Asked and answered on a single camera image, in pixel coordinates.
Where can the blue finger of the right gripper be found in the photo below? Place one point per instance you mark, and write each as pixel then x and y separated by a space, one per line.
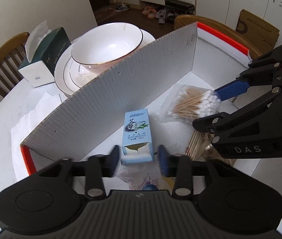
pixel 232 89

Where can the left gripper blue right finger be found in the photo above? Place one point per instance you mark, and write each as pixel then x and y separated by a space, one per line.
pixel 164 160

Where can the white plates stack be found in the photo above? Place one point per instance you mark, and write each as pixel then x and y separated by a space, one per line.
pixel 70 76

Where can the brown cardboard carton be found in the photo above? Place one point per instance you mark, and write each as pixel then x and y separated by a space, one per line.
pixel 260 33

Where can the green white tissue box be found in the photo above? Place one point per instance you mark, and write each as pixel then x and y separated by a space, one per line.
pixel 43 49

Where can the clear blueberry snack packet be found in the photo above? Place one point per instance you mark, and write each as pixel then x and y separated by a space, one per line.
pixel 140 175

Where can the cotton swab bag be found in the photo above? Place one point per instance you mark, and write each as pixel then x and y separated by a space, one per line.
pixel 190 103

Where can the black shoe rack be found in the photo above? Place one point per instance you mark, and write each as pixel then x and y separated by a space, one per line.
pixel 178 7

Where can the light blue small carton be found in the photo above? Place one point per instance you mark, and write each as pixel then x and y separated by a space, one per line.
pixel 137 139

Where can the white ceramic bowl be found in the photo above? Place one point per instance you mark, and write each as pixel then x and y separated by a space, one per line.
pixel 106 45

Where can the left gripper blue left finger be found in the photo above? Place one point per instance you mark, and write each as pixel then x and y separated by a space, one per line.
pixel 111 161

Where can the wooden dining chair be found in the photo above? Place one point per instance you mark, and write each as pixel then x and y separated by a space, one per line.
pixel 12 53

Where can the red white cardboard box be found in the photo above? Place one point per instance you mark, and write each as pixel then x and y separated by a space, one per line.
pixel 87 122

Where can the white paper sheet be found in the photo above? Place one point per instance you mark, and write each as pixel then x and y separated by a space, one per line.
pixel 29 121

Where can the gold foil snack bag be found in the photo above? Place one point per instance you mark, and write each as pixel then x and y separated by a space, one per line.
pixel 200 148

